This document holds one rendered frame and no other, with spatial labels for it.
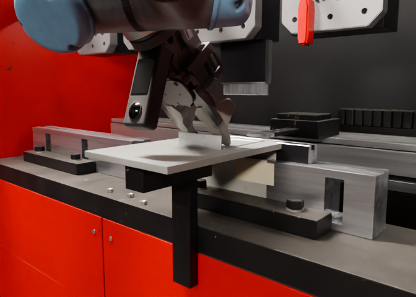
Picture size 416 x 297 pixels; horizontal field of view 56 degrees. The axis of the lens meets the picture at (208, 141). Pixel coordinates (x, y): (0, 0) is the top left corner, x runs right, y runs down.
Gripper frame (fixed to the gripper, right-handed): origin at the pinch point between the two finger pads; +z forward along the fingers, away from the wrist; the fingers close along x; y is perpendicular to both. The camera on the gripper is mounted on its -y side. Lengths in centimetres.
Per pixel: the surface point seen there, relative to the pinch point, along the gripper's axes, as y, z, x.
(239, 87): 14.6, 1.2, 2.6
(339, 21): 17.3, -8.5, -17.8
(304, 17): 14.9, -11.3, -14.3
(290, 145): 7.4, 7.5, -9.1
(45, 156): -5, 10, 63
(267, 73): 16.1, -0.7, -3.4
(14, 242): -26, 25, 70
